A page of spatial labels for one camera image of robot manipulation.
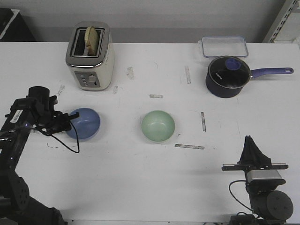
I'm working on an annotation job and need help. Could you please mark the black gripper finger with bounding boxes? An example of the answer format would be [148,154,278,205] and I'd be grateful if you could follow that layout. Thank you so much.
[68,112,79,118]
[248,135,270,162]
[240,136,250,162]

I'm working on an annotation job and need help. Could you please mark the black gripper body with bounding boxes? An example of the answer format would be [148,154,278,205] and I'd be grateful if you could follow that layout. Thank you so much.
[35,111,72,135]
[222,158,289,173]

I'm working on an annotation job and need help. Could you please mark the blue bowl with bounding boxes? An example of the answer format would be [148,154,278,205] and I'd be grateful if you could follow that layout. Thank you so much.
[70,108,101,140]

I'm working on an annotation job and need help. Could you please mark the green bowl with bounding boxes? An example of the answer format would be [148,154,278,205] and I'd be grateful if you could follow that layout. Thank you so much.
[141,110,175,143]

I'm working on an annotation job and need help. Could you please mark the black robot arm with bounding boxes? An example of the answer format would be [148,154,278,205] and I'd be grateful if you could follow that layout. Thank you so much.
[0,86,79,225]
[222,135,293,225]

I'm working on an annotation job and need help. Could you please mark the cream and chrome toaster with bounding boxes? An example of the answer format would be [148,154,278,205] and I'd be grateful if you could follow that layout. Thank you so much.
[66,21,115,91]

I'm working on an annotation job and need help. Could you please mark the toast slice in toaster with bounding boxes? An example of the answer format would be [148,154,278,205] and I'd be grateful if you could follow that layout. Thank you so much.
[84,26,99,56]

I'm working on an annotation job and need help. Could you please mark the dark blue saucepan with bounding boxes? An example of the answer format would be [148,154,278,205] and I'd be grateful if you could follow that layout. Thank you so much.
[205,56,294,98]

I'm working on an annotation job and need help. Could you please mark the glass pot lid blue knob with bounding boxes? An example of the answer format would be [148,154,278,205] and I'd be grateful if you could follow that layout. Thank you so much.
[208,56,250,89]

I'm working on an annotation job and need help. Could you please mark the black box in corner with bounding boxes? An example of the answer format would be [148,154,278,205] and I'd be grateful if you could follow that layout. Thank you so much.
[0,8,36,42]

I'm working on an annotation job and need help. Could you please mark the clear plastic food container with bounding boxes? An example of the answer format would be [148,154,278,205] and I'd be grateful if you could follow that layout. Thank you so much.
[199,36,248,58]

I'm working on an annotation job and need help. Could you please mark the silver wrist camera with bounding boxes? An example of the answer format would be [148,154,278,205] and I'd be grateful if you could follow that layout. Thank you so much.
[246,170,282,183]

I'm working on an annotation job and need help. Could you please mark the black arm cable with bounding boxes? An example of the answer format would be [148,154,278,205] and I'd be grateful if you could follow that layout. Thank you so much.
[228,180,255,213]
[35,120,80,154]

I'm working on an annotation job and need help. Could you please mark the white slotted shelf rail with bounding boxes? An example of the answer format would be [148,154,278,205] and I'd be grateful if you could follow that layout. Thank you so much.
[262,0,300,45]

